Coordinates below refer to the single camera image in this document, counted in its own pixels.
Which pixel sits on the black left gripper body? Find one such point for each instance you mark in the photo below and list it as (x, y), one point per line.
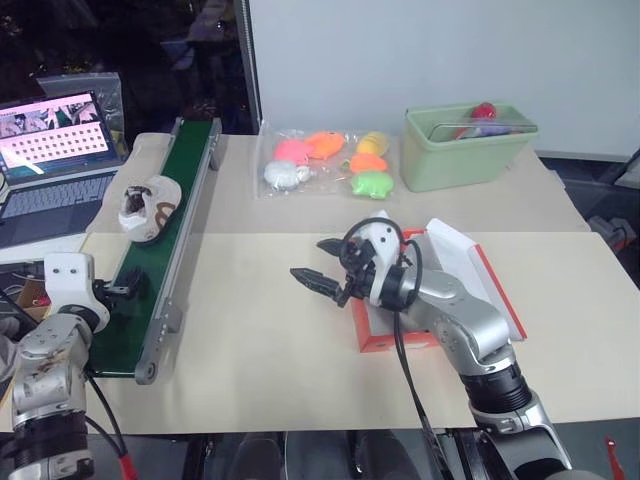
(111, 291)

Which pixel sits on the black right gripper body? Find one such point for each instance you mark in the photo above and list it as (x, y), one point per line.
(359, 265)

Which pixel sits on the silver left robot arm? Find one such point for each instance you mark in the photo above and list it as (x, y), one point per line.
(45, 350)

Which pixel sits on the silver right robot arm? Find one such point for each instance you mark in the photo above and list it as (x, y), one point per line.
(465, 320)

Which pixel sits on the orange shoebox with white lid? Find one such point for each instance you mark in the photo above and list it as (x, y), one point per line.
(465, 260)

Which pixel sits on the clear plastic toy bag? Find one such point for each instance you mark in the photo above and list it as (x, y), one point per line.
(327, 187)

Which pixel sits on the green toy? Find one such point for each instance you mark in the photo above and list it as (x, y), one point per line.
(371, 184)

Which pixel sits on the brown cardboard box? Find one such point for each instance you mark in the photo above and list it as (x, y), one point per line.
(30, 300)

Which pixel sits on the white toy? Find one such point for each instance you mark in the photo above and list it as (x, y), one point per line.
(281, 173)

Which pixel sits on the small orange toy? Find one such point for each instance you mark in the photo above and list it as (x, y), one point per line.
(367, 162)

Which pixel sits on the orange fish toy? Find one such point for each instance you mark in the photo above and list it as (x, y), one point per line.
(325, 144)

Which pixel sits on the pink fish toy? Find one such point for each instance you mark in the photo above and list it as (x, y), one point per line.
(291, 150)

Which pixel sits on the yellow toy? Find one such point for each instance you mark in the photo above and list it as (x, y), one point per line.
(372, 142)

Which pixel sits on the open grey laptop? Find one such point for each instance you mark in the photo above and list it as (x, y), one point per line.
(55, 165)

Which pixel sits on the light green plastic bin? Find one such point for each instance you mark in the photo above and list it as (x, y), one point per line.
(460, 160)

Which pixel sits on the purple item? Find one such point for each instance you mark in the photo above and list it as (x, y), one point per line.
(492, 131)

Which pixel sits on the red round item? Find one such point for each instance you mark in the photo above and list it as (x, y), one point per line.
(484, 111)

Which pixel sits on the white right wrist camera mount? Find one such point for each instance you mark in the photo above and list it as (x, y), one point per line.
(383, 244)

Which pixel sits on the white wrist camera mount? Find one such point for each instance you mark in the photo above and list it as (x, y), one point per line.
(383, 244)
(67, 286)

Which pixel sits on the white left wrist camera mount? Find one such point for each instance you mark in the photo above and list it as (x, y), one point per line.
(67, 286)

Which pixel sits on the green conveyor belt silver frame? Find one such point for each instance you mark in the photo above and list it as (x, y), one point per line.
(165, 240)

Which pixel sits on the silver vertical post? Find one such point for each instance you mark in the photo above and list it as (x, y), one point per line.
(251, 60)

